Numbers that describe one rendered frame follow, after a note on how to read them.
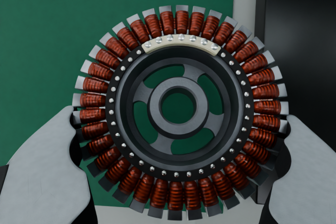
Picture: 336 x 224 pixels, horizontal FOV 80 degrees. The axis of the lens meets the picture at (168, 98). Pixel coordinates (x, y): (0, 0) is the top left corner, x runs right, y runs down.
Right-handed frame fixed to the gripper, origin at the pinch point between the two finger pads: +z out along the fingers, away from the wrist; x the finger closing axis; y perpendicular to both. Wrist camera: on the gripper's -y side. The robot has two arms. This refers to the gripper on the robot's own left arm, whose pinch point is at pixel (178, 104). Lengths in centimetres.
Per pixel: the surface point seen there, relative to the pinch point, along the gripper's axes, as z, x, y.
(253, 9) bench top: 9.6, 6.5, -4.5
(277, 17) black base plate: 6.9, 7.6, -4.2
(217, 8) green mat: 9.4, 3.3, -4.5
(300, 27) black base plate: 6.5, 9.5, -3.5
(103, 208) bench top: 0.3, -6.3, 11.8
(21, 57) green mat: 6.9, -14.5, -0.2
